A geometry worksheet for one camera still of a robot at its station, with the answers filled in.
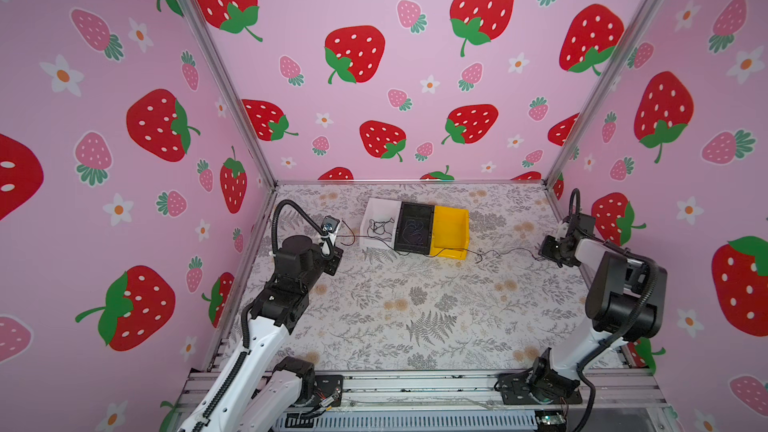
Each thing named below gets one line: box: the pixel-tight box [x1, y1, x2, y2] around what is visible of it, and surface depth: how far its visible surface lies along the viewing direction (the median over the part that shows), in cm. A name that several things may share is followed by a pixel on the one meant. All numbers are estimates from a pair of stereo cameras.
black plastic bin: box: [394, 201, 435, 255], surface depth 106 cm
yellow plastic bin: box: [430, 205, 471, 261], surface depth 109 cm
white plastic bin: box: [360, 198, 402, 248], surface depth 106 cm
